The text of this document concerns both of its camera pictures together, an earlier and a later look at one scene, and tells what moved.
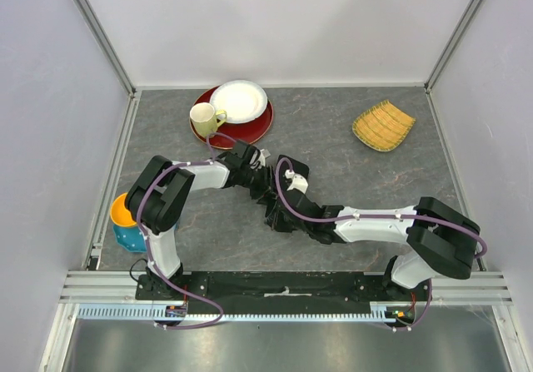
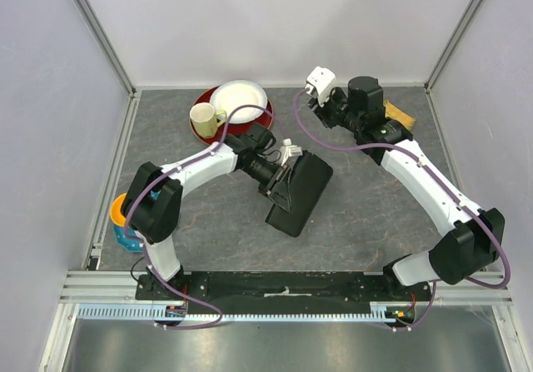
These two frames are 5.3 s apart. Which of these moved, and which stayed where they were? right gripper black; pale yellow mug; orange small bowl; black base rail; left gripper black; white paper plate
Moved: right gripper black; left gripper black
Stayed: pale yellow mug; orange small bowl; white paper plate; black base rail
